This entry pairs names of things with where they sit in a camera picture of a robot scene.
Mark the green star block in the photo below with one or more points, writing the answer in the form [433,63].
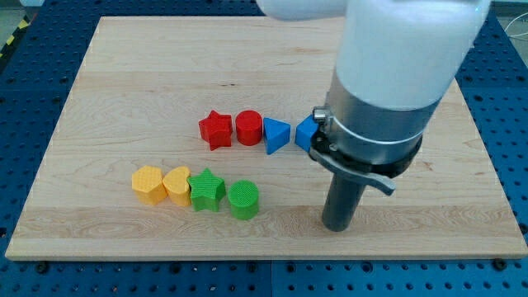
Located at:
[207,190]

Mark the red star block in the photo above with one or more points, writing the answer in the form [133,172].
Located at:
[216,129]

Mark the red cylinder block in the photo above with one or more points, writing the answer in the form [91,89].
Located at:
[249,127]

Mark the green cylinder block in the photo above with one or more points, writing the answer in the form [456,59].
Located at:
[243,196]

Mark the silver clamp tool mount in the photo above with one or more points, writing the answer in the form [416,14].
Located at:
[364,143]

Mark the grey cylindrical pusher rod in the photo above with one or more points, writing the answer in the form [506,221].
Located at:
[342,199]

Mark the yellow hexagon block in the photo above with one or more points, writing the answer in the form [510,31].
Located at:
[147,184]

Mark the blue triangle block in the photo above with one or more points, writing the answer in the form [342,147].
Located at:
[276,134]

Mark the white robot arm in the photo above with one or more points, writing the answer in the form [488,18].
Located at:
[395,62]

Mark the blue cube block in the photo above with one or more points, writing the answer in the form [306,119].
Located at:
[304,132]

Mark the yellow heart block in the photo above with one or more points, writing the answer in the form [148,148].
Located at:
[177,186]

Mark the wooden board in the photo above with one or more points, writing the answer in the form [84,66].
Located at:
[142,88]

